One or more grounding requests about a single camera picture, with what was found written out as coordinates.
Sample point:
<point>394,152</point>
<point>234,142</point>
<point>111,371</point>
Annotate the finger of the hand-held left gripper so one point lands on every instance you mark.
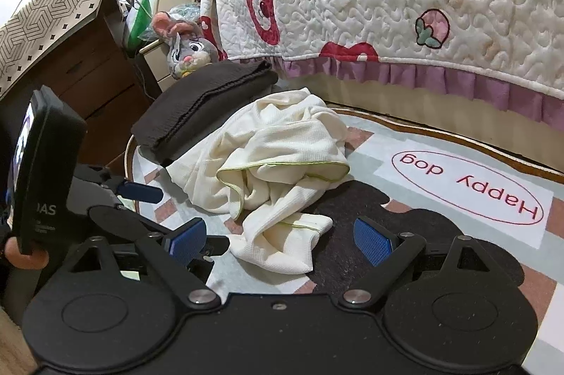
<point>141,191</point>
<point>127,223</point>

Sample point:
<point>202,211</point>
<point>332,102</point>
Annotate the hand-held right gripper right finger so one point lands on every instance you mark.
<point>372,240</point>

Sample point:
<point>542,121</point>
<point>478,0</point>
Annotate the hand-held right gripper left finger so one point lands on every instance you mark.
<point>189,238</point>

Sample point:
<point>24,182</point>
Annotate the cream pajama top green trim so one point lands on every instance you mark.
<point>273,146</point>

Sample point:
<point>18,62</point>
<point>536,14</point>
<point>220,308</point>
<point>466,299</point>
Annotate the person's left hand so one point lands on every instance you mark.
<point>31,260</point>

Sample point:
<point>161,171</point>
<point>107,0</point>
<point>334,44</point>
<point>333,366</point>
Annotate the dark wooden nightstand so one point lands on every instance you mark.
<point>88,75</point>

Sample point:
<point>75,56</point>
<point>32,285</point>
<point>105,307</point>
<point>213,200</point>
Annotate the dark brown folded garment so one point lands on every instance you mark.
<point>198,106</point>

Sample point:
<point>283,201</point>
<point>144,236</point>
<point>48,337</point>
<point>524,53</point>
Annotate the striped printed floor rug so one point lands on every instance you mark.
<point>440,146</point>

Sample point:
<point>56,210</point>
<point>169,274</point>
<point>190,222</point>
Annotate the grey rabbit plush toy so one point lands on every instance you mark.
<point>189,49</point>

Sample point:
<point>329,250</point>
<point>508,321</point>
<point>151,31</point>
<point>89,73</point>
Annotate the geometric patterned cover cloth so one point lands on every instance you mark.
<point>57,0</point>

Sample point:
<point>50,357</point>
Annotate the green plastic object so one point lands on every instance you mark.
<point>139,27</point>

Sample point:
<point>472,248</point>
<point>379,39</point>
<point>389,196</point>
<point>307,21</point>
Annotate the translucent plastic bag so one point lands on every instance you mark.
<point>185,11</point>

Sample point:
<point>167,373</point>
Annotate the beige bed frame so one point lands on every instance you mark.
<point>440,110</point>

